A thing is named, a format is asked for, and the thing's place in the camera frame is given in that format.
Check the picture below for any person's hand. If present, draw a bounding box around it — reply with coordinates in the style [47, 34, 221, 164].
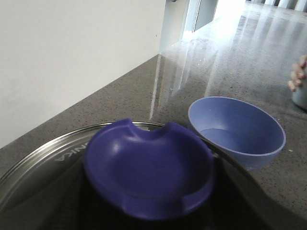
[288, 55, 307, 92]

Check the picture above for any light blue plastic bowl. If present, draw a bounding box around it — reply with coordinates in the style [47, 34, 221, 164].
[188, 96, 286, 170]

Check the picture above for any glass pot lid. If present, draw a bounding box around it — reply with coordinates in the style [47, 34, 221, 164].
[0, 118, 250, 230]

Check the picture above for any grey cup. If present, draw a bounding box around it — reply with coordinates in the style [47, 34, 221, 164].
[292, 69, 307, 110]

